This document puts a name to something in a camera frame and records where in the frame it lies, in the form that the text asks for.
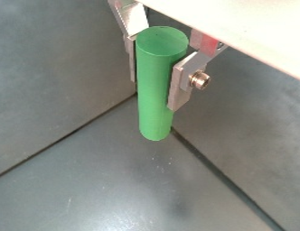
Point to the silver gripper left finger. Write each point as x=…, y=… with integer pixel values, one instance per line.
x=131, y=16

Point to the green round cylinder peg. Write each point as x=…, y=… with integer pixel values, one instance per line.
x=161, y=46

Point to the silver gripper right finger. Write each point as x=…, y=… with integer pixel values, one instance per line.
x=189, y=71

